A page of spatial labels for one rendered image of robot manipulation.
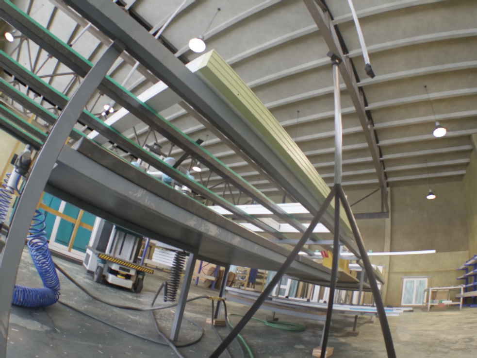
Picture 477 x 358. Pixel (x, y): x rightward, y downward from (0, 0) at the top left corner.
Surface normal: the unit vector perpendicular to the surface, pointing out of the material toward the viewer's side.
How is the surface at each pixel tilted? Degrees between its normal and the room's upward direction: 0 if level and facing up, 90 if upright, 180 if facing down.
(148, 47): 90
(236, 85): 90
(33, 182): 90
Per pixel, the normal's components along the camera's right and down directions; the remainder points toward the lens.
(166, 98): -0.21, 0.90
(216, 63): 0.78, -0.09
